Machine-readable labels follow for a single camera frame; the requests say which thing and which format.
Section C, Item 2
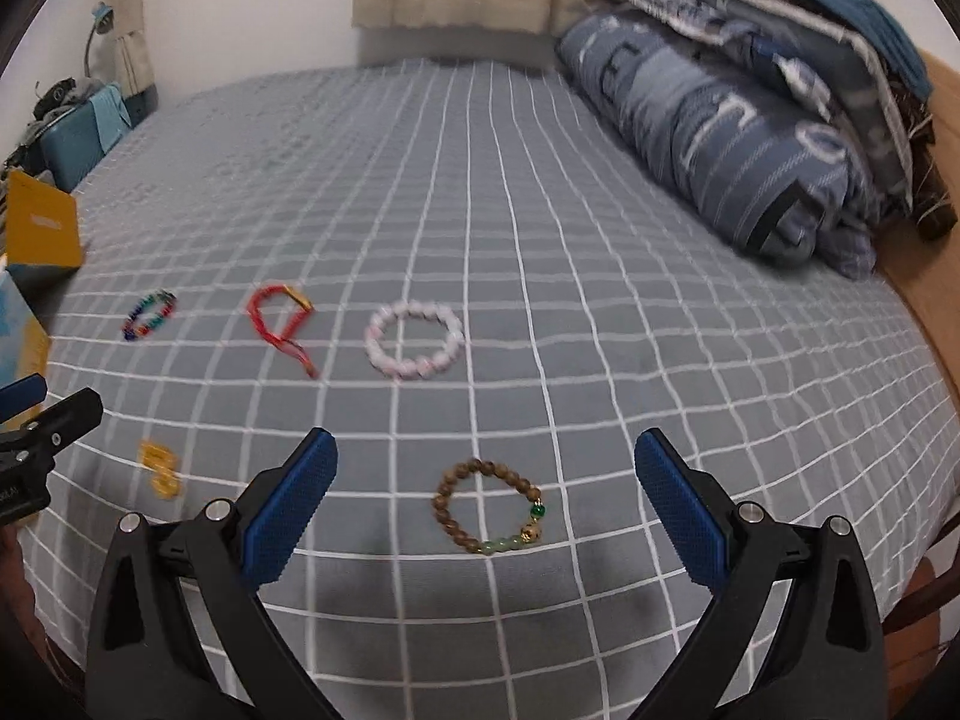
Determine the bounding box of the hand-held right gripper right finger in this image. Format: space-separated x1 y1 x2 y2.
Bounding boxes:
634 429 890 720

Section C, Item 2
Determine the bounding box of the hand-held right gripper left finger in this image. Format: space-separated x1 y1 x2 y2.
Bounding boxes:
84 427 342 720

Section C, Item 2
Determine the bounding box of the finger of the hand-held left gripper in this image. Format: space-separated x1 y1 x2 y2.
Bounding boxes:
0 375 48 421
0 388 104 475

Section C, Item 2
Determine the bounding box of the brown wooden bead bracelet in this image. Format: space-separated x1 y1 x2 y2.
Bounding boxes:
431 457 551 557

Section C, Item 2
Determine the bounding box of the light blue box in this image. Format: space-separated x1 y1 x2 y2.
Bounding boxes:
0 270 53 385

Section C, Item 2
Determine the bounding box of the yellow cardboard box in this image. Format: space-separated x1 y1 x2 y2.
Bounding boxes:
3 169 84 272

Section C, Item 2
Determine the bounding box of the teal suitcase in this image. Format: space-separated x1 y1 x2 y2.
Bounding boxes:
40 86 137 194

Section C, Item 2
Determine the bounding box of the grey checked bed sheet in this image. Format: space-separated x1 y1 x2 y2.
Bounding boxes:
15 56 960 720

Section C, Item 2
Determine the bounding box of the wooden headboard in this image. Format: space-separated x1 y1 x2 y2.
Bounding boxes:
874 49 960 410

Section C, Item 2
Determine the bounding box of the folded blue patterned quilt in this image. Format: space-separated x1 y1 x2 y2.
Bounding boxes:
555 4 880 283

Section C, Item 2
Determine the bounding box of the beige side curtain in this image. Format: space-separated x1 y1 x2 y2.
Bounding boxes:
96 0 160 112

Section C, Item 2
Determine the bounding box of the blue desk lamp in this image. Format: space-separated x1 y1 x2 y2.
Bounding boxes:
82 3 119 82

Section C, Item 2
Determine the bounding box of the stack of folded blankets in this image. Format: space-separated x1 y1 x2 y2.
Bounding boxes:
679 0 960 242

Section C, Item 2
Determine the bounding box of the blue patterned pillow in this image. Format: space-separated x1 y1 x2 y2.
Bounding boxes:
598 0 917 215

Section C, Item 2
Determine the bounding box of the teal folded cloth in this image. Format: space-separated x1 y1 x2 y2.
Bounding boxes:
797 0 932 102

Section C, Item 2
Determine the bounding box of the yellow gold chain bracelet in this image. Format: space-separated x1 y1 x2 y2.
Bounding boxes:
138 440 182 500

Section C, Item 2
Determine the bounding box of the multicoloured bead bracelet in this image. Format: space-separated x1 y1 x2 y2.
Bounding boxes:
122 289 179 342

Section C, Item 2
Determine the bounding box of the pink bead bracelet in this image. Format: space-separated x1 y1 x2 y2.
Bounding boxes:
364 300 466 382

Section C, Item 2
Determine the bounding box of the red string bracelet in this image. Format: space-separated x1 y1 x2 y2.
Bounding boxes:
246 283 322 381

